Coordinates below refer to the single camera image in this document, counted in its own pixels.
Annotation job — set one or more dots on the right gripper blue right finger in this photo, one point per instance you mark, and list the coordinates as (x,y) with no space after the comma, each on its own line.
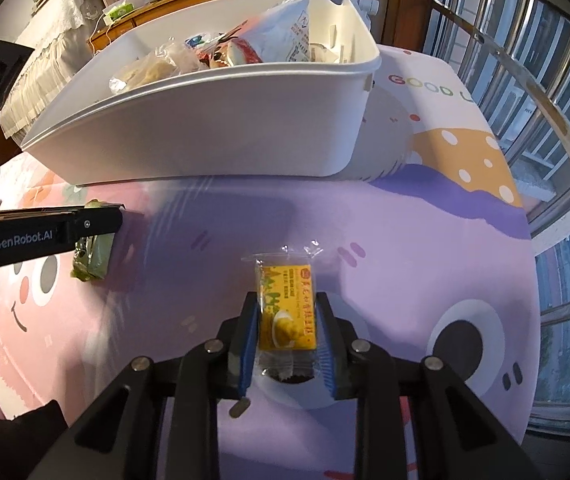
(332,355)

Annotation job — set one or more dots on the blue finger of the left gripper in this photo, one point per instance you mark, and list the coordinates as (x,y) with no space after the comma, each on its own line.
(92,221)

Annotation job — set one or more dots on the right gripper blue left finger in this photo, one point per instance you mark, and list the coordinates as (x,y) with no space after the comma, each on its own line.
(243,346)

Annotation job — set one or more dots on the green snack packet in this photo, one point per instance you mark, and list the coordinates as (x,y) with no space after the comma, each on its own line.
(92,254)

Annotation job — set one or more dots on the yellow small cake packet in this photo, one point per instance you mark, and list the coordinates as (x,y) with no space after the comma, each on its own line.
(285,285)

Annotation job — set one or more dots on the red white large snack bag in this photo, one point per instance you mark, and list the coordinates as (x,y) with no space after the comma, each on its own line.
(277,35)

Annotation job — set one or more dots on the blue foil snack packet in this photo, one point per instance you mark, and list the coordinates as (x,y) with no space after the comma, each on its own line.
(201,40)

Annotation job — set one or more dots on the cartoon printed table cover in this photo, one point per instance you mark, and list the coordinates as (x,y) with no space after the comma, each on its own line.
(162,416)

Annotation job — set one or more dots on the lace covered cabinet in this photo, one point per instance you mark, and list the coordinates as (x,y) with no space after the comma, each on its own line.
(58,35)

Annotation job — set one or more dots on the white plastic storage bin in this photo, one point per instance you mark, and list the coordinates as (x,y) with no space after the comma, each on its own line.
(272,119)

